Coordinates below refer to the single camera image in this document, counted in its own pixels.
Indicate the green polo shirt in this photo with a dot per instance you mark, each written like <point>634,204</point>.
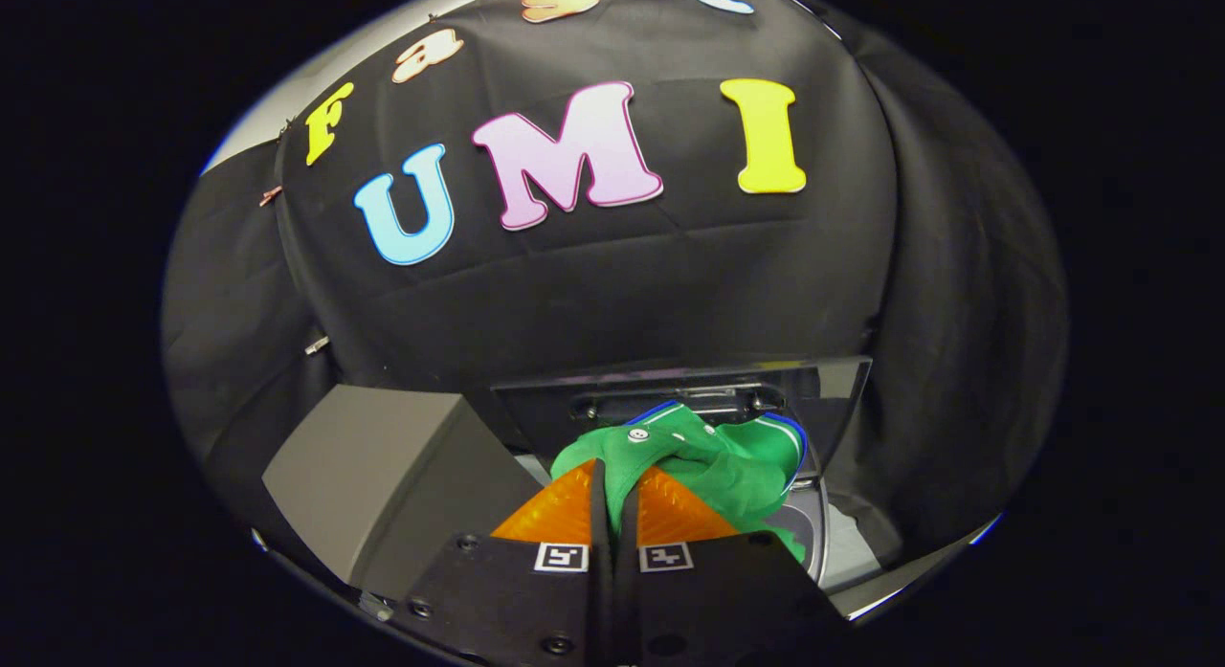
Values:
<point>727,471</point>

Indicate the black backdrop cloth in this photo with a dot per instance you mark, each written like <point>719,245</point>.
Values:
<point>670,284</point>

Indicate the pink clip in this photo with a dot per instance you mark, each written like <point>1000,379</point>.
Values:
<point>270,195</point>

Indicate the silver clip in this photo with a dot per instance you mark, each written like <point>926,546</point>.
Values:
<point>316,344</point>

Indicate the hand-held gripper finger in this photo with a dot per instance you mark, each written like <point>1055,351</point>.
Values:
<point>603,590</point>
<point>624,590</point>

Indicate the white washing machine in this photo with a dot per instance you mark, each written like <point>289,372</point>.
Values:
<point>850,552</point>

